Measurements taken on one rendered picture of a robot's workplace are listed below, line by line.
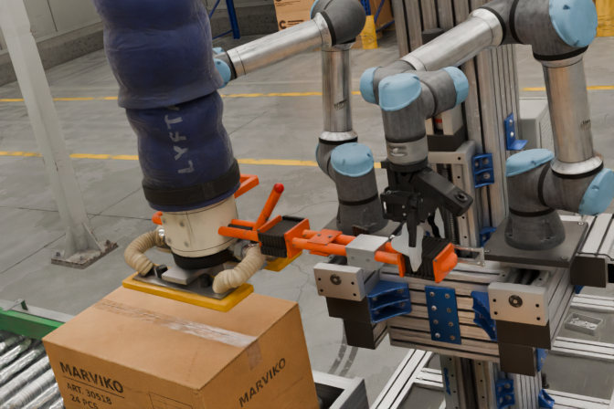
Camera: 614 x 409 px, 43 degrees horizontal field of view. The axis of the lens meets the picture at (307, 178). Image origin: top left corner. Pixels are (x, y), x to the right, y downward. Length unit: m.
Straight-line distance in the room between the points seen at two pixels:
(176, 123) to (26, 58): 3.24
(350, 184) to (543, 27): 0.73
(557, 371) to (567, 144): 1.33
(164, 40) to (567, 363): 1.99
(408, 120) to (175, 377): 0.90
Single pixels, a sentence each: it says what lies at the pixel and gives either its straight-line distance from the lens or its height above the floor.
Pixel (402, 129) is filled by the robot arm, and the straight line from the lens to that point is 1.38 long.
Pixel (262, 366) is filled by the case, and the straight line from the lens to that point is 2.03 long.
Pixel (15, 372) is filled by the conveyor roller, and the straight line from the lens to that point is 3.07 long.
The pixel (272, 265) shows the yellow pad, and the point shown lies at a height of 1.16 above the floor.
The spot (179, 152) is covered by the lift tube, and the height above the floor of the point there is 1.49.
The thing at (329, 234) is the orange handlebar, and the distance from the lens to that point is 1.63.
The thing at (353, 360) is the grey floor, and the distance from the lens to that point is 3.52.
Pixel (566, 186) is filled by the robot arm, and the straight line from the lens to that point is 1.88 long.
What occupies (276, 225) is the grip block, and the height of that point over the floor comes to 1.29.
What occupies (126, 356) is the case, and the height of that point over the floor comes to 0.95.
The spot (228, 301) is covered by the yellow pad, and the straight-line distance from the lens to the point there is 1.72.
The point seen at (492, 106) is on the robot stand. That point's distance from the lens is 2.12.
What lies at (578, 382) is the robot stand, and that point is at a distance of 2.95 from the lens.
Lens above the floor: 1.98
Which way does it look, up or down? 21 degrees down
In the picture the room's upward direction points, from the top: 11 degrees counter-clockwise
